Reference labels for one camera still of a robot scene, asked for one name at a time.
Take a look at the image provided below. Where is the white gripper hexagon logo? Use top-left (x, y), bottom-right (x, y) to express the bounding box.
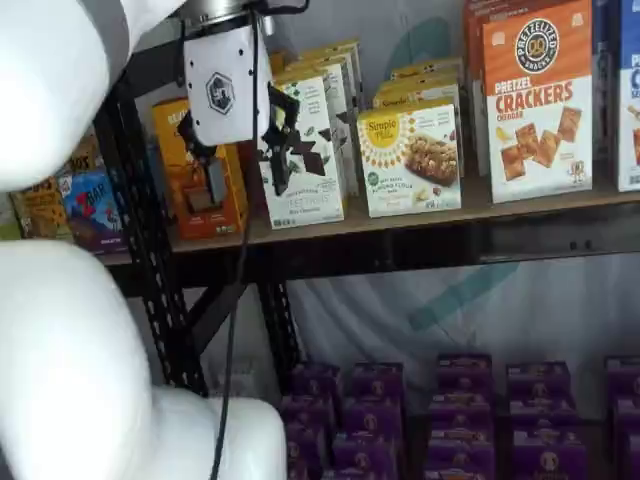
top-left (177, 23), bottom-right (302, 203)

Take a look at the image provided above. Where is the white sweet thins box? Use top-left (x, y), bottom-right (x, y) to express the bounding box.
top-left (314, 39), bottom-right (364, 96)
top-left (299, 48), bottom-right (362, 116)
top-left (284, 59), bottom-right (357, 199)
top-left (257, 74), bottom-right (347, 230)

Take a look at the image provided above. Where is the orange cookie box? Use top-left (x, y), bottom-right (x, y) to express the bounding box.
top-left (151, 97), bottom-right (249, 241)

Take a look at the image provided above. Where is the brown wooden shelf board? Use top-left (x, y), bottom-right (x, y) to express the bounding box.
top-left (94, 249), bottom-right (132, 267)
top-left (164, 189), bottom-right (640, 247)

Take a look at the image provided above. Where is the blue Z Bar box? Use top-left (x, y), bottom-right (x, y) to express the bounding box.
top-left (53, 169), bottom-right (126, 251)

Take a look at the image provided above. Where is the white almond flour bars box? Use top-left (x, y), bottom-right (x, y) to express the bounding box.
top-left (356, 103), bottom-right (464, 219)
top-left (392, 57), bottom-right (464, 74)
top-left (382, 69), bottom-right (464, 89)
top-left (372, 82), bottom-right (466, 179)

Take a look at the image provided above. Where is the yellow Bobo's snack box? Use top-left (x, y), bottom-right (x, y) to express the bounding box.
top-left (9, 177), bottom-right (74, 241)
top-left (62, 132), bottom-right (104, 176)

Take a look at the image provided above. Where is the purple snack box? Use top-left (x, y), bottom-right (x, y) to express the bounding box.
top-left (280, 394), bottom-right (337, 432)
top-left (285, 424), bottom-right (332, 480)
top-left (322, 467), bottom-right (397, 480)
top-left (512, 427), bottom-right (587, 480)
top-left (604, 355), bottom-right (640, 397)
top-left (430, 392), bottom-right (495, 431)
top-left (509, 397), bottom-right (581, 432)
top-left (624, 433), bottom-right (640, 480)
top-left (342, 397), bottom-right (404, 437)
top-left (612, 394), bottom-right (640, 437)
top-left (437, 353), bottom-right (494, 396)
top-left (505, 362), bottom-right (572, 401)
top-left (352, 363), bottom-right (405, 401)
top-left (423, 460), bottom-right (496, 480)
top-left (332, 433), bottom-right (401, 472)
top-left (427, 427), bottom-right (496, 466)
top-left (292, 363), bottom-right (342, 401)

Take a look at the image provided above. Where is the orange pretzel crackers box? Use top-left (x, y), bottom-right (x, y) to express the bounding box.
top-left (482, 2), bottom-right (594, 204)

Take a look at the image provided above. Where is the blue white cracker box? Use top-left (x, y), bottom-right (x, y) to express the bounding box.
top-left (617, 0), bottom-right (640, 194)
top-left (592, 0), bottom-right (622, 162)

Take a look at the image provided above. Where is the long black cable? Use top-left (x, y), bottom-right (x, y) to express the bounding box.
top-left (208, 7), bottom-right (266, 480)

